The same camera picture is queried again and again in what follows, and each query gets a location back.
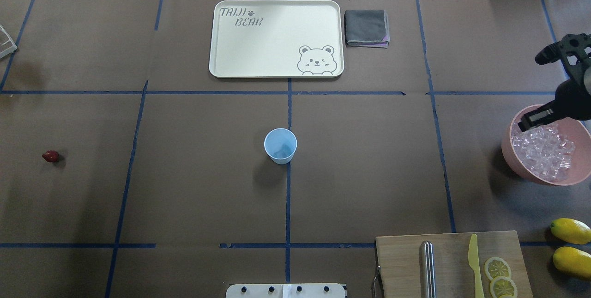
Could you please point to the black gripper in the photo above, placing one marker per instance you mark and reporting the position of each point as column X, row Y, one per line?
column 574, row 96

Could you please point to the clear ice cubes pile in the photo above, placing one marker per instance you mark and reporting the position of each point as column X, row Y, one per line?
column 546, row 151

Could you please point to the red strawberry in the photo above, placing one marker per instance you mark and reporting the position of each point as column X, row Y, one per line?
column 51, row 156

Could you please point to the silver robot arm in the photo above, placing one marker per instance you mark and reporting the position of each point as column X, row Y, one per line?
column 587, row 81

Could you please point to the light blue plastic cup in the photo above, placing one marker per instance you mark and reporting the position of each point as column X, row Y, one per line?
column 280, row 145

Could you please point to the pink bowl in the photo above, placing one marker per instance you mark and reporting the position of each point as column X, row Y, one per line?
column 575, row 131

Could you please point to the yellow lemon upper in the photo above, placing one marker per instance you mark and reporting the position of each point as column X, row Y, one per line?
column 571, row 231

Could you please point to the yellow lemon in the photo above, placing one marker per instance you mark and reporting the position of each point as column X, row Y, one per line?
column 571, row 231
column 573, row 262

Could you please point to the yellow lemon lower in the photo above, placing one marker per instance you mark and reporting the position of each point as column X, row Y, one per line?
column 573, row 262

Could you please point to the yellow plastic knife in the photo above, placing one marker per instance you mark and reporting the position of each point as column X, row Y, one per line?
column 474, row 264

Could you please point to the grey folded cloth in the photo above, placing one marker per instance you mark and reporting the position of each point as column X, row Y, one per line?
column 367, row 28

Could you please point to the wooden cutting board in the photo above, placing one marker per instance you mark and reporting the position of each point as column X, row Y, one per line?
column 399, row 260

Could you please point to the cream bear tray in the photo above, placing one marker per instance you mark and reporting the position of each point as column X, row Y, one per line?
column 276, row 39

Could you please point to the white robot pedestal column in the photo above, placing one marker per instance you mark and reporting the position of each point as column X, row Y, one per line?
column 287, row 290

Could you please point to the white wire cup rack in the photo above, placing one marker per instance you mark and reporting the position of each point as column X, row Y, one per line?
column 7, row 44

